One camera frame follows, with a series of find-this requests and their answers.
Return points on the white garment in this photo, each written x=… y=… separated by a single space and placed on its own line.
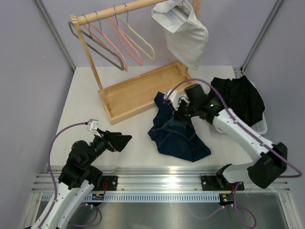
x=185 y=37

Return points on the pink hanger with black garment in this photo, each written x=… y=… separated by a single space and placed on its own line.
x=132 y=51

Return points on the dark blue garment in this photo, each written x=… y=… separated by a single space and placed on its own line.
x=174 y=137

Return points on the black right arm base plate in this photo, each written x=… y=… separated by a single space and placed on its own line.
x=215 y=183

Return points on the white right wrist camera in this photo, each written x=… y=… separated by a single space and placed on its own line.
x=175 y=98

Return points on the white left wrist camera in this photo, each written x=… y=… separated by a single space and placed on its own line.
x=92 y=126

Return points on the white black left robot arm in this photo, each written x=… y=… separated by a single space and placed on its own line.
x=78 y=177

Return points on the white slotted cable duct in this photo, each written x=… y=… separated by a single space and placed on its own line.
x=153 y=197

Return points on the aluminium mounting rail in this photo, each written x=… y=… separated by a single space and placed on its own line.
x=161 y=179

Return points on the wooden clothes rack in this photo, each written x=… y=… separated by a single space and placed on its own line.
x=133 y=96

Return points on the black garment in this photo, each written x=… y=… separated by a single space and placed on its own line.
x=242 y=97

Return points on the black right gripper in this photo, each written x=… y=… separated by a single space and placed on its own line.
x=178 y=113

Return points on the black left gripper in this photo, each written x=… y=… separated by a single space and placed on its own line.
x=113 y=143

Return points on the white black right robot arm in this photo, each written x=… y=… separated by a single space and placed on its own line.
x=268 y=158

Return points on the grey hanger with white garment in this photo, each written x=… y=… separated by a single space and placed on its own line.
x=180 y=9

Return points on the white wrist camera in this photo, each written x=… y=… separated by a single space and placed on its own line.
x=175 y=98
x=92 y=126

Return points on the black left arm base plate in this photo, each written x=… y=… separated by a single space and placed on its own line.
x=110 y=183

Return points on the white plastic basket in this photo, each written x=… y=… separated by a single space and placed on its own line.
x=261 y=126

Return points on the wooden hanger with blue garment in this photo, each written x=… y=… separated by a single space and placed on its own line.
x=151 y=56

